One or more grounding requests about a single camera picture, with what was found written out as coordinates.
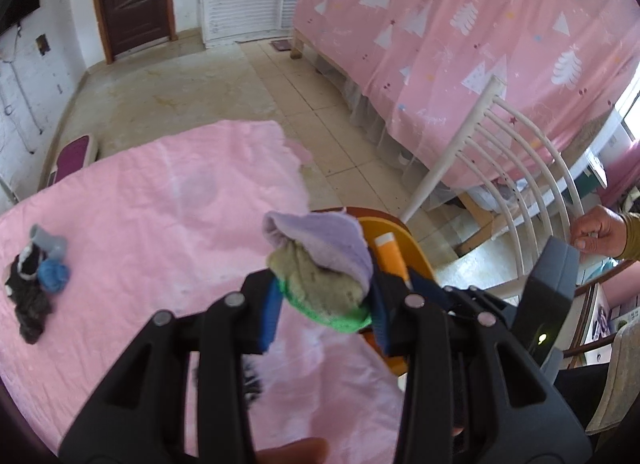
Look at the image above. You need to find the orange bottle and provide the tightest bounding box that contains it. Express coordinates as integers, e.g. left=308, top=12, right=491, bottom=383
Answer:
left=374, top=232, right=412, bottom=290

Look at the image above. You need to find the black plastic bag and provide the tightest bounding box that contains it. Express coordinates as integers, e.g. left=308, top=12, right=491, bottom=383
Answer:
left=13, top=286, right=53, bottom=345

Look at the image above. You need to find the purple green sock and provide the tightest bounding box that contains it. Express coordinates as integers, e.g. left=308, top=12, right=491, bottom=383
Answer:
left=262, top=210, right=373, bottom=334

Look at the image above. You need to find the grey plastic tube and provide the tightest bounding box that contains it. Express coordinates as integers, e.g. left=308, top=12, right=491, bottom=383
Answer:
left=29, top=224, right=67, bottom=262

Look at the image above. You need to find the black white pink sock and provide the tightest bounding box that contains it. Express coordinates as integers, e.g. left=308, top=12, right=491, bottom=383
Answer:
left=4, top=243, right=46, bottom=298

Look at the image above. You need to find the olive sleeve forearm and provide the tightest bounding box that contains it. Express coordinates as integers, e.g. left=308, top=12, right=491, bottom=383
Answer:
left=617, top=213, right=640, bottom=262

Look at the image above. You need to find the person's right hand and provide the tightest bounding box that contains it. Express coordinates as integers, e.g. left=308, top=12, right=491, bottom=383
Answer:
left=570, top=205, right=627, bottom=258

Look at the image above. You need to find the person's left thumb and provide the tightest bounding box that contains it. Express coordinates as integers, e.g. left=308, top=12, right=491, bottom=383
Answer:
left=256, top=438, right=330, bottom=464

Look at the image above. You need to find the black white patterned patch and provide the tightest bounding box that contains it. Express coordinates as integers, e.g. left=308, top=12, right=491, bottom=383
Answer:
left=190, top=351, right=264, bottom=410

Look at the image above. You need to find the orange yellow bin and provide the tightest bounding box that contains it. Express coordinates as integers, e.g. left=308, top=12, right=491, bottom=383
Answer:
left=305, top=207, right=435, bottom=376

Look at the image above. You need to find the white slatted chair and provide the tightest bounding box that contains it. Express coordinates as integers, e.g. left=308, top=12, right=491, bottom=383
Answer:
left=399, top=75, right=585, bottom=298

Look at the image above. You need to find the blue crumpled ball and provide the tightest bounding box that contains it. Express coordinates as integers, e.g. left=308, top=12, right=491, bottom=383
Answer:
left=37, top=259, right=70, bottom=294

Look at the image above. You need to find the pink tablecloth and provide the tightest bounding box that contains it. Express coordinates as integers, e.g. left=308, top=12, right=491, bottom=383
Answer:
left=1, top=120, right=402, bottom=463

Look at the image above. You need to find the white metal rack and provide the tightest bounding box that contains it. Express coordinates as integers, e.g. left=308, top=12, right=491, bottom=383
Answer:
left=0, top=176, right=20, bottom=214

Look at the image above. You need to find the purple white step scale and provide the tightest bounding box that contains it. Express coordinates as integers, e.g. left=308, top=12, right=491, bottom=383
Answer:
left=47, top=134, right=99, bottom=187

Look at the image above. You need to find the pink tree-pattern bed curtain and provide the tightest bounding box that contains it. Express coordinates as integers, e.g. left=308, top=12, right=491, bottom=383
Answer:
left=293, top=0, right=639, bottom=166

